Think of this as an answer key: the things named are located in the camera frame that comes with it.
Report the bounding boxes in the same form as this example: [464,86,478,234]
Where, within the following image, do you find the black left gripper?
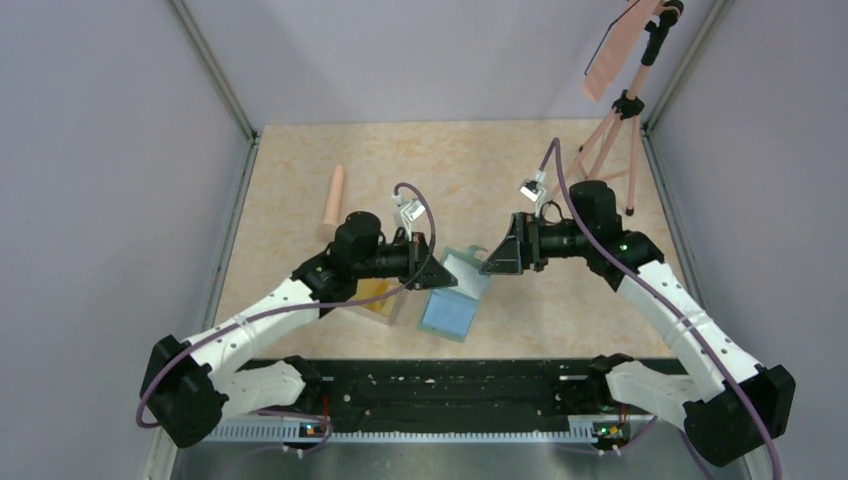
[354,231,457,290]

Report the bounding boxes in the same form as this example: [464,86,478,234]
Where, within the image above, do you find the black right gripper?
[480,211,592,274]

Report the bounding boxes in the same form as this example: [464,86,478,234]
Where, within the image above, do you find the clear plastic card box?
[350,279,408,326]

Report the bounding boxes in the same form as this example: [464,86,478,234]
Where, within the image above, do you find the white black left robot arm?
[136,211,458,448]

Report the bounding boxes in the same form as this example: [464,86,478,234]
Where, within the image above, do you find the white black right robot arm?
[481,180,796,478]

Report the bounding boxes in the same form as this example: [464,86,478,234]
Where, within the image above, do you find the gold VIP credit card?
[354,279,399,316]

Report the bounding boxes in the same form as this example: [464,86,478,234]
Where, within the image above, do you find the pink tripod stand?
[565,0,685,216]

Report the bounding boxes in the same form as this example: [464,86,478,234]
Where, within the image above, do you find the pink flat panel on tripod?
[582,0,660,102]

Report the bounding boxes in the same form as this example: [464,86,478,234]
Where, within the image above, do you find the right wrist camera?
[519,170,547,203]

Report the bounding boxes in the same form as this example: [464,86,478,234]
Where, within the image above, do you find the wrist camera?
[393,194,426,233]
[519,170,547,203]

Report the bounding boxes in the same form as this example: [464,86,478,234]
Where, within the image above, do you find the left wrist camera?
[393,194,426,233]

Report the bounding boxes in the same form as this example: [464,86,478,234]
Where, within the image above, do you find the pink cylindrical handle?
[317,165,345,242]

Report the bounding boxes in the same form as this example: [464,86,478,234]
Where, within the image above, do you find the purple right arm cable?
[536,137,785,480]

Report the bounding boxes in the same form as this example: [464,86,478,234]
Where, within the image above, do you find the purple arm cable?
[135,182,437,458]
[536,137,785,480]

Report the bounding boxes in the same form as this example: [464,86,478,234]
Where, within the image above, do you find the grey slotted cable duct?
[204,420,597,444]

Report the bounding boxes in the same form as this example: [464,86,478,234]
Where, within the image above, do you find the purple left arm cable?
[135,182,437,458]

